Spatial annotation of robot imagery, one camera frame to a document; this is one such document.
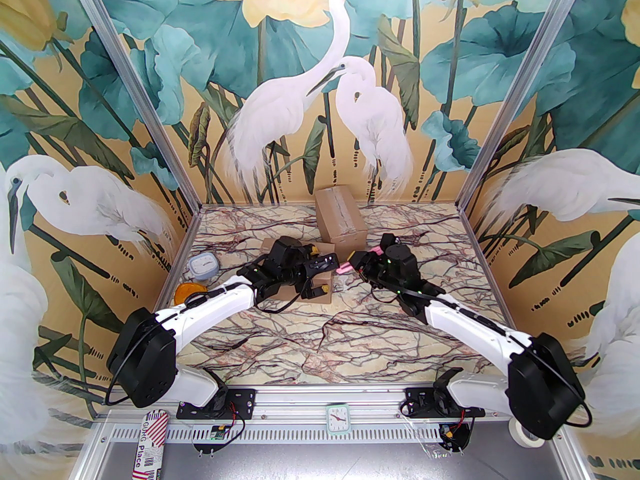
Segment taped brown cardboard box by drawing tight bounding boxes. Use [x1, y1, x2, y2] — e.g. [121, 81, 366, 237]
[314, 184, 370, 259]
[261, 238, 335, 305]

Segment clear container with blue lid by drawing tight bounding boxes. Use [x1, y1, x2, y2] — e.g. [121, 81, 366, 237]
[188, 251, 219, 279]

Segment orange lidded plastic container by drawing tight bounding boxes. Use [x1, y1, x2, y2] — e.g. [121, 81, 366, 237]
[173, 282, 209, 307]

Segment small mint green clock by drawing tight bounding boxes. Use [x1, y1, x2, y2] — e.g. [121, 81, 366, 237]
[326, 403, 351, 437]

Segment grey slotted metal tray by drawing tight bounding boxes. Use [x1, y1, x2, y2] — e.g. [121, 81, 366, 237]
[72, 418, 591, 480]

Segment white masking tape roll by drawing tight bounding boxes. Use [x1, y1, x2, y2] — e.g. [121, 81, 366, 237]
[509, 415, 546, 450]

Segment red striped printed package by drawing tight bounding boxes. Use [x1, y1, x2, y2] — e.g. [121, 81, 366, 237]
[131, 408, 168, 480]

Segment flat black camera cable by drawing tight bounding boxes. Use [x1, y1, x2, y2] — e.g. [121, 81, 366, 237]
[372, 263, 441, 305]

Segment aluminium front frame rail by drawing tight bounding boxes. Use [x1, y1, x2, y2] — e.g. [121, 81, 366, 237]
[102, 385, 561, 421]

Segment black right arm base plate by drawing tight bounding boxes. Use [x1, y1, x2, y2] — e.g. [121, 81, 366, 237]
[404, 387, 486, 419]

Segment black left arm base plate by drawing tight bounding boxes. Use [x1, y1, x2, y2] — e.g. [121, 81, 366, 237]
[176, 387, 257, 421]

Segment red black power wires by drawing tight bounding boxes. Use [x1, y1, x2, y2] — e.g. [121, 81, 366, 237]
[439, 408, 474, 442]
[220, 401, 247, 443]

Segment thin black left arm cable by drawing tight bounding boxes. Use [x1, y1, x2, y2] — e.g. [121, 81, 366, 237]
[103, 313, 201, 409]

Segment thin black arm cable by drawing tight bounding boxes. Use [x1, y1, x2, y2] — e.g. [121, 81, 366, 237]
[103, 313, 201, 409]
[530, 338, 594, 428]

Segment aluminium frame post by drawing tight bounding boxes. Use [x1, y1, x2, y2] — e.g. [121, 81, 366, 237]
[457, 0, 576, 211]
[64, 0, 205, 209]

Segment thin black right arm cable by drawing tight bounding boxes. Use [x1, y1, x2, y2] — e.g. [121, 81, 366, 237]
[530, 338, 594, 428]

